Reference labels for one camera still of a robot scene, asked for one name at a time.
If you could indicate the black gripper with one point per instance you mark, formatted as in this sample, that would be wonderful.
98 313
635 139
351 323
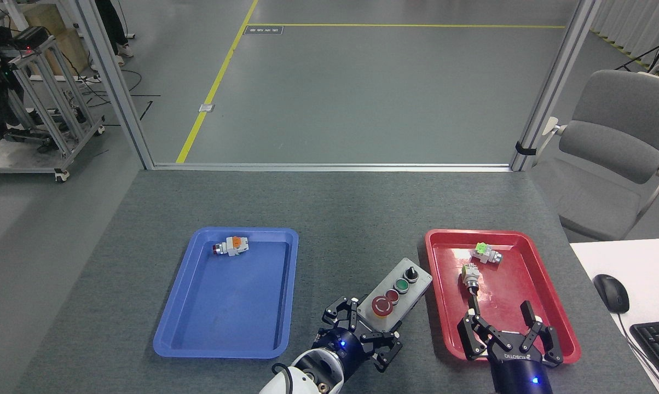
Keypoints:
348 353
521 375

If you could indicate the grey control box with buttons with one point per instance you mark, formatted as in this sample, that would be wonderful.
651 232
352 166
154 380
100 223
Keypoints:
398 287

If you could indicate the push button with green block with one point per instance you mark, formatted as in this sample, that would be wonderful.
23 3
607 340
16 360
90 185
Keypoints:
485 253

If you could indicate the push button with orange block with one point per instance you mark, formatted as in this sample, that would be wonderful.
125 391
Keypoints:
232 246

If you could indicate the wooden box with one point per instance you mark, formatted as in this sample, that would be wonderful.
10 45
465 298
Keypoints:
61 38

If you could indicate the red plastic tray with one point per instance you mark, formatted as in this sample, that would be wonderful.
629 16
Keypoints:
518 273

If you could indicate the black computer mouse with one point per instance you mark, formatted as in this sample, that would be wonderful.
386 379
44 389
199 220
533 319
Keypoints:
611 293

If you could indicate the blue plastic tray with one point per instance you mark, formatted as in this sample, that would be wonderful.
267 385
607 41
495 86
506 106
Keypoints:
231 295

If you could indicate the white desk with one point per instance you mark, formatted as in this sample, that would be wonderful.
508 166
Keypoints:
636 262

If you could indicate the grey office chair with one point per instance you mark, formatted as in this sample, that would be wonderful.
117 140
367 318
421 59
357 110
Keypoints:
608 148

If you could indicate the silver floor socket plate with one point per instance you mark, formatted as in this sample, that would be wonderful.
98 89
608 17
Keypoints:
206 108

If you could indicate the black tripod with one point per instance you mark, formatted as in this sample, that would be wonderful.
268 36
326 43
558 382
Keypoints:
655 49

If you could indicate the white curtain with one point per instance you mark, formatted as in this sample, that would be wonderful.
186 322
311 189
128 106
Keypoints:
636 27

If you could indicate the person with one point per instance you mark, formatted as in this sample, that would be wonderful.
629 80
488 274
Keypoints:
110 24

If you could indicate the black selector switch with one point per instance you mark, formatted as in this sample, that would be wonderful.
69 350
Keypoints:
470 273

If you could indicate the silver aluminium post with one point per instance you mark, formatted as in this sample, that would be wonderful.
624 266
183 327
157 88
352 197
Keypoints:
113 82
554 82

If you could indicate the aluminium frame cart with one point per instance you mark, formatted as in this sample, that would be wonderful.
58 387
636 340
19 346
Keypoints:
50 109

